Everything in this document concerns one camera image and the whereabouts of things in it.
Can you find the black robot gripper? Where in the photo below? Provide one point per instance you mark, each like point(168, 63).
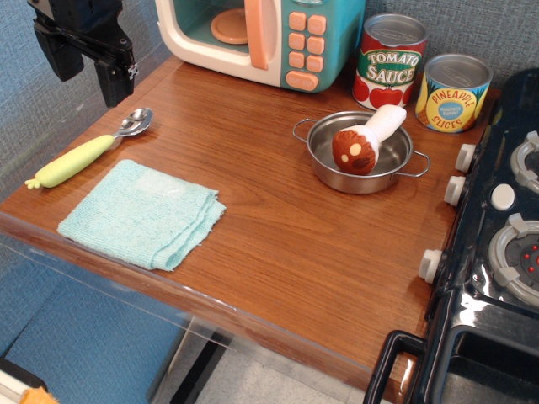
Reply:
point(69, 30)

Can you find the brown white plush mushroom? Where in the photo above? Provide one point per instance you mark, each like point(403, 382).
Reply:
point(356, 148)

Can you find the folded light blue cloth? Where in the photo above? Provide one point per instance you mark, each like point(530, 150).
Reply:
point(144, 217)

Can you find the teal toy microwave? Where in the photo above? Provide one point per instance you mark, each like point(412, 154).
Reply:
point(298, 45)

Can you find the tomato sauce can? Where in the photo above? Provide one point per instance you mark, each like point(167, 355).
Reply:
point(391, 51)

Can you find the small stainless steel pot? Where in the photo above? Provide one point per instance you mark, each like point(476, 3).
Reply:
point(397, 156)

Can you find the orange plush toy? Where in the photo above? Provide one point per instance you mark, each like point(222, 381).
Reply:
point(37, 396)

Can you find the pineapple slices can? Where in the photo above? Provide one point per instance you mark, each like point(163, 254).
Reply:
point(452, 92)

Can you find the white stove knob middle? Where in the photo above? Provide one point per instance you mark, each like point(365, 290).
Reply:
point(454, 189)

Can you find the white stove knob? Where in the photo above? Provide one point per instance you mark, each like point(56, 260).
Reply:
point(454, 189)
point(464, 157)
point(429, 265)

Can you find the white stove knob upper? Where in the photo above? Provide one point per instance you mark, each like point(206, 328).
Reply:
point(464, 157)

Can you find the white stove knob lower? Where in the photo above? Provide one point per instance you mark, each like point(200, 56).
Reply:
point(429, 265)

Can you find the black toy stove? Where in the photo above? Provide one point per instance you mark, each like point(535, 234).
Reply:
point(481, 342)

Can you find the spoon with green carrot handle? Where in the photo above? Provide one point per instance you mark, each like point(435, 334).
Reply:
point(77, 159)

